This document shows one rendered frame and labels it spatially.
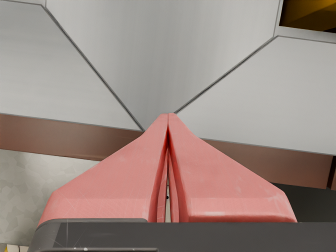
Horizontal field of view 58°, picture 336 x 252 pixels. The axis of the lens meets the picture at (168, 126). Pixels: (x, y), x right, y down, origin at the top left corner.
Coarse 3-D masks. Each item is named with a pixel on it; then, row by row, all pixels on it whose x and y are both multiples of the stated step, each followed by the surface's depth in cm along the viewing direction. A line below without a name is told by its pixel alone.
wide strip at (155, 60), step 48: (48, 0) 23; (96, 0) 23; (144, 0) 23; (192, 0) 23; (240, 0) 23; (96, 48) 24; (144, 48) 24; (192, 48) 24; (240, 48) 24; (144, 96) 25; (192, 96) 25
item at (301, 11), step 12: (288, 0) 36; (300, 0) 33; (312, 0) 30; (324, 0) 27; (288, 12) 36; (300, 12) 32; (312, 12) 29; (324, 12) 29; (288, 24) 36; (300, 24) 35; (312, 24) 35; (324, 24) 34
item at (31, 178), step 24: (0, 168) 46; (24, 168) 46; (48, 168) 45; (72, 168) 45; (0, 192) 46; (24, 192) 46; (48, 192) 46; (0, 216) 47; (24, 216) 47; (0, 240) 48; (24, 240) 48
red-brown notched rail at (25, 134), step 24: (0, 120) 30; (24, 120) 29; (48, 120) 29; (0, 144) 30; (24, 144) 30; (48, 144) 30; (72, 144) 30; (96, 144) 30; (120, 144) 30; (216, 144) 30; (240, 144) 30; (264, 168) 30; (288, 168) 30; (312, 168) 30
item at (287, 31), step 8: (16, 0) 25; (24, 0) 25; (32, 0) 25; (40, 0) 25; (280, 0) 25; (280, 8) 27; (64, 32) 24; (280, 32) 26; (288, 32) 26; (296, 32) 26; (304, 32) 27; (312, 32) 27; (320, 32) 27; (328, 32) 27; (320, 40) 26; (328, 40) 26; (248, 56) 24; (96, 72) 25; (128, 112) 25; (176, 112) 25
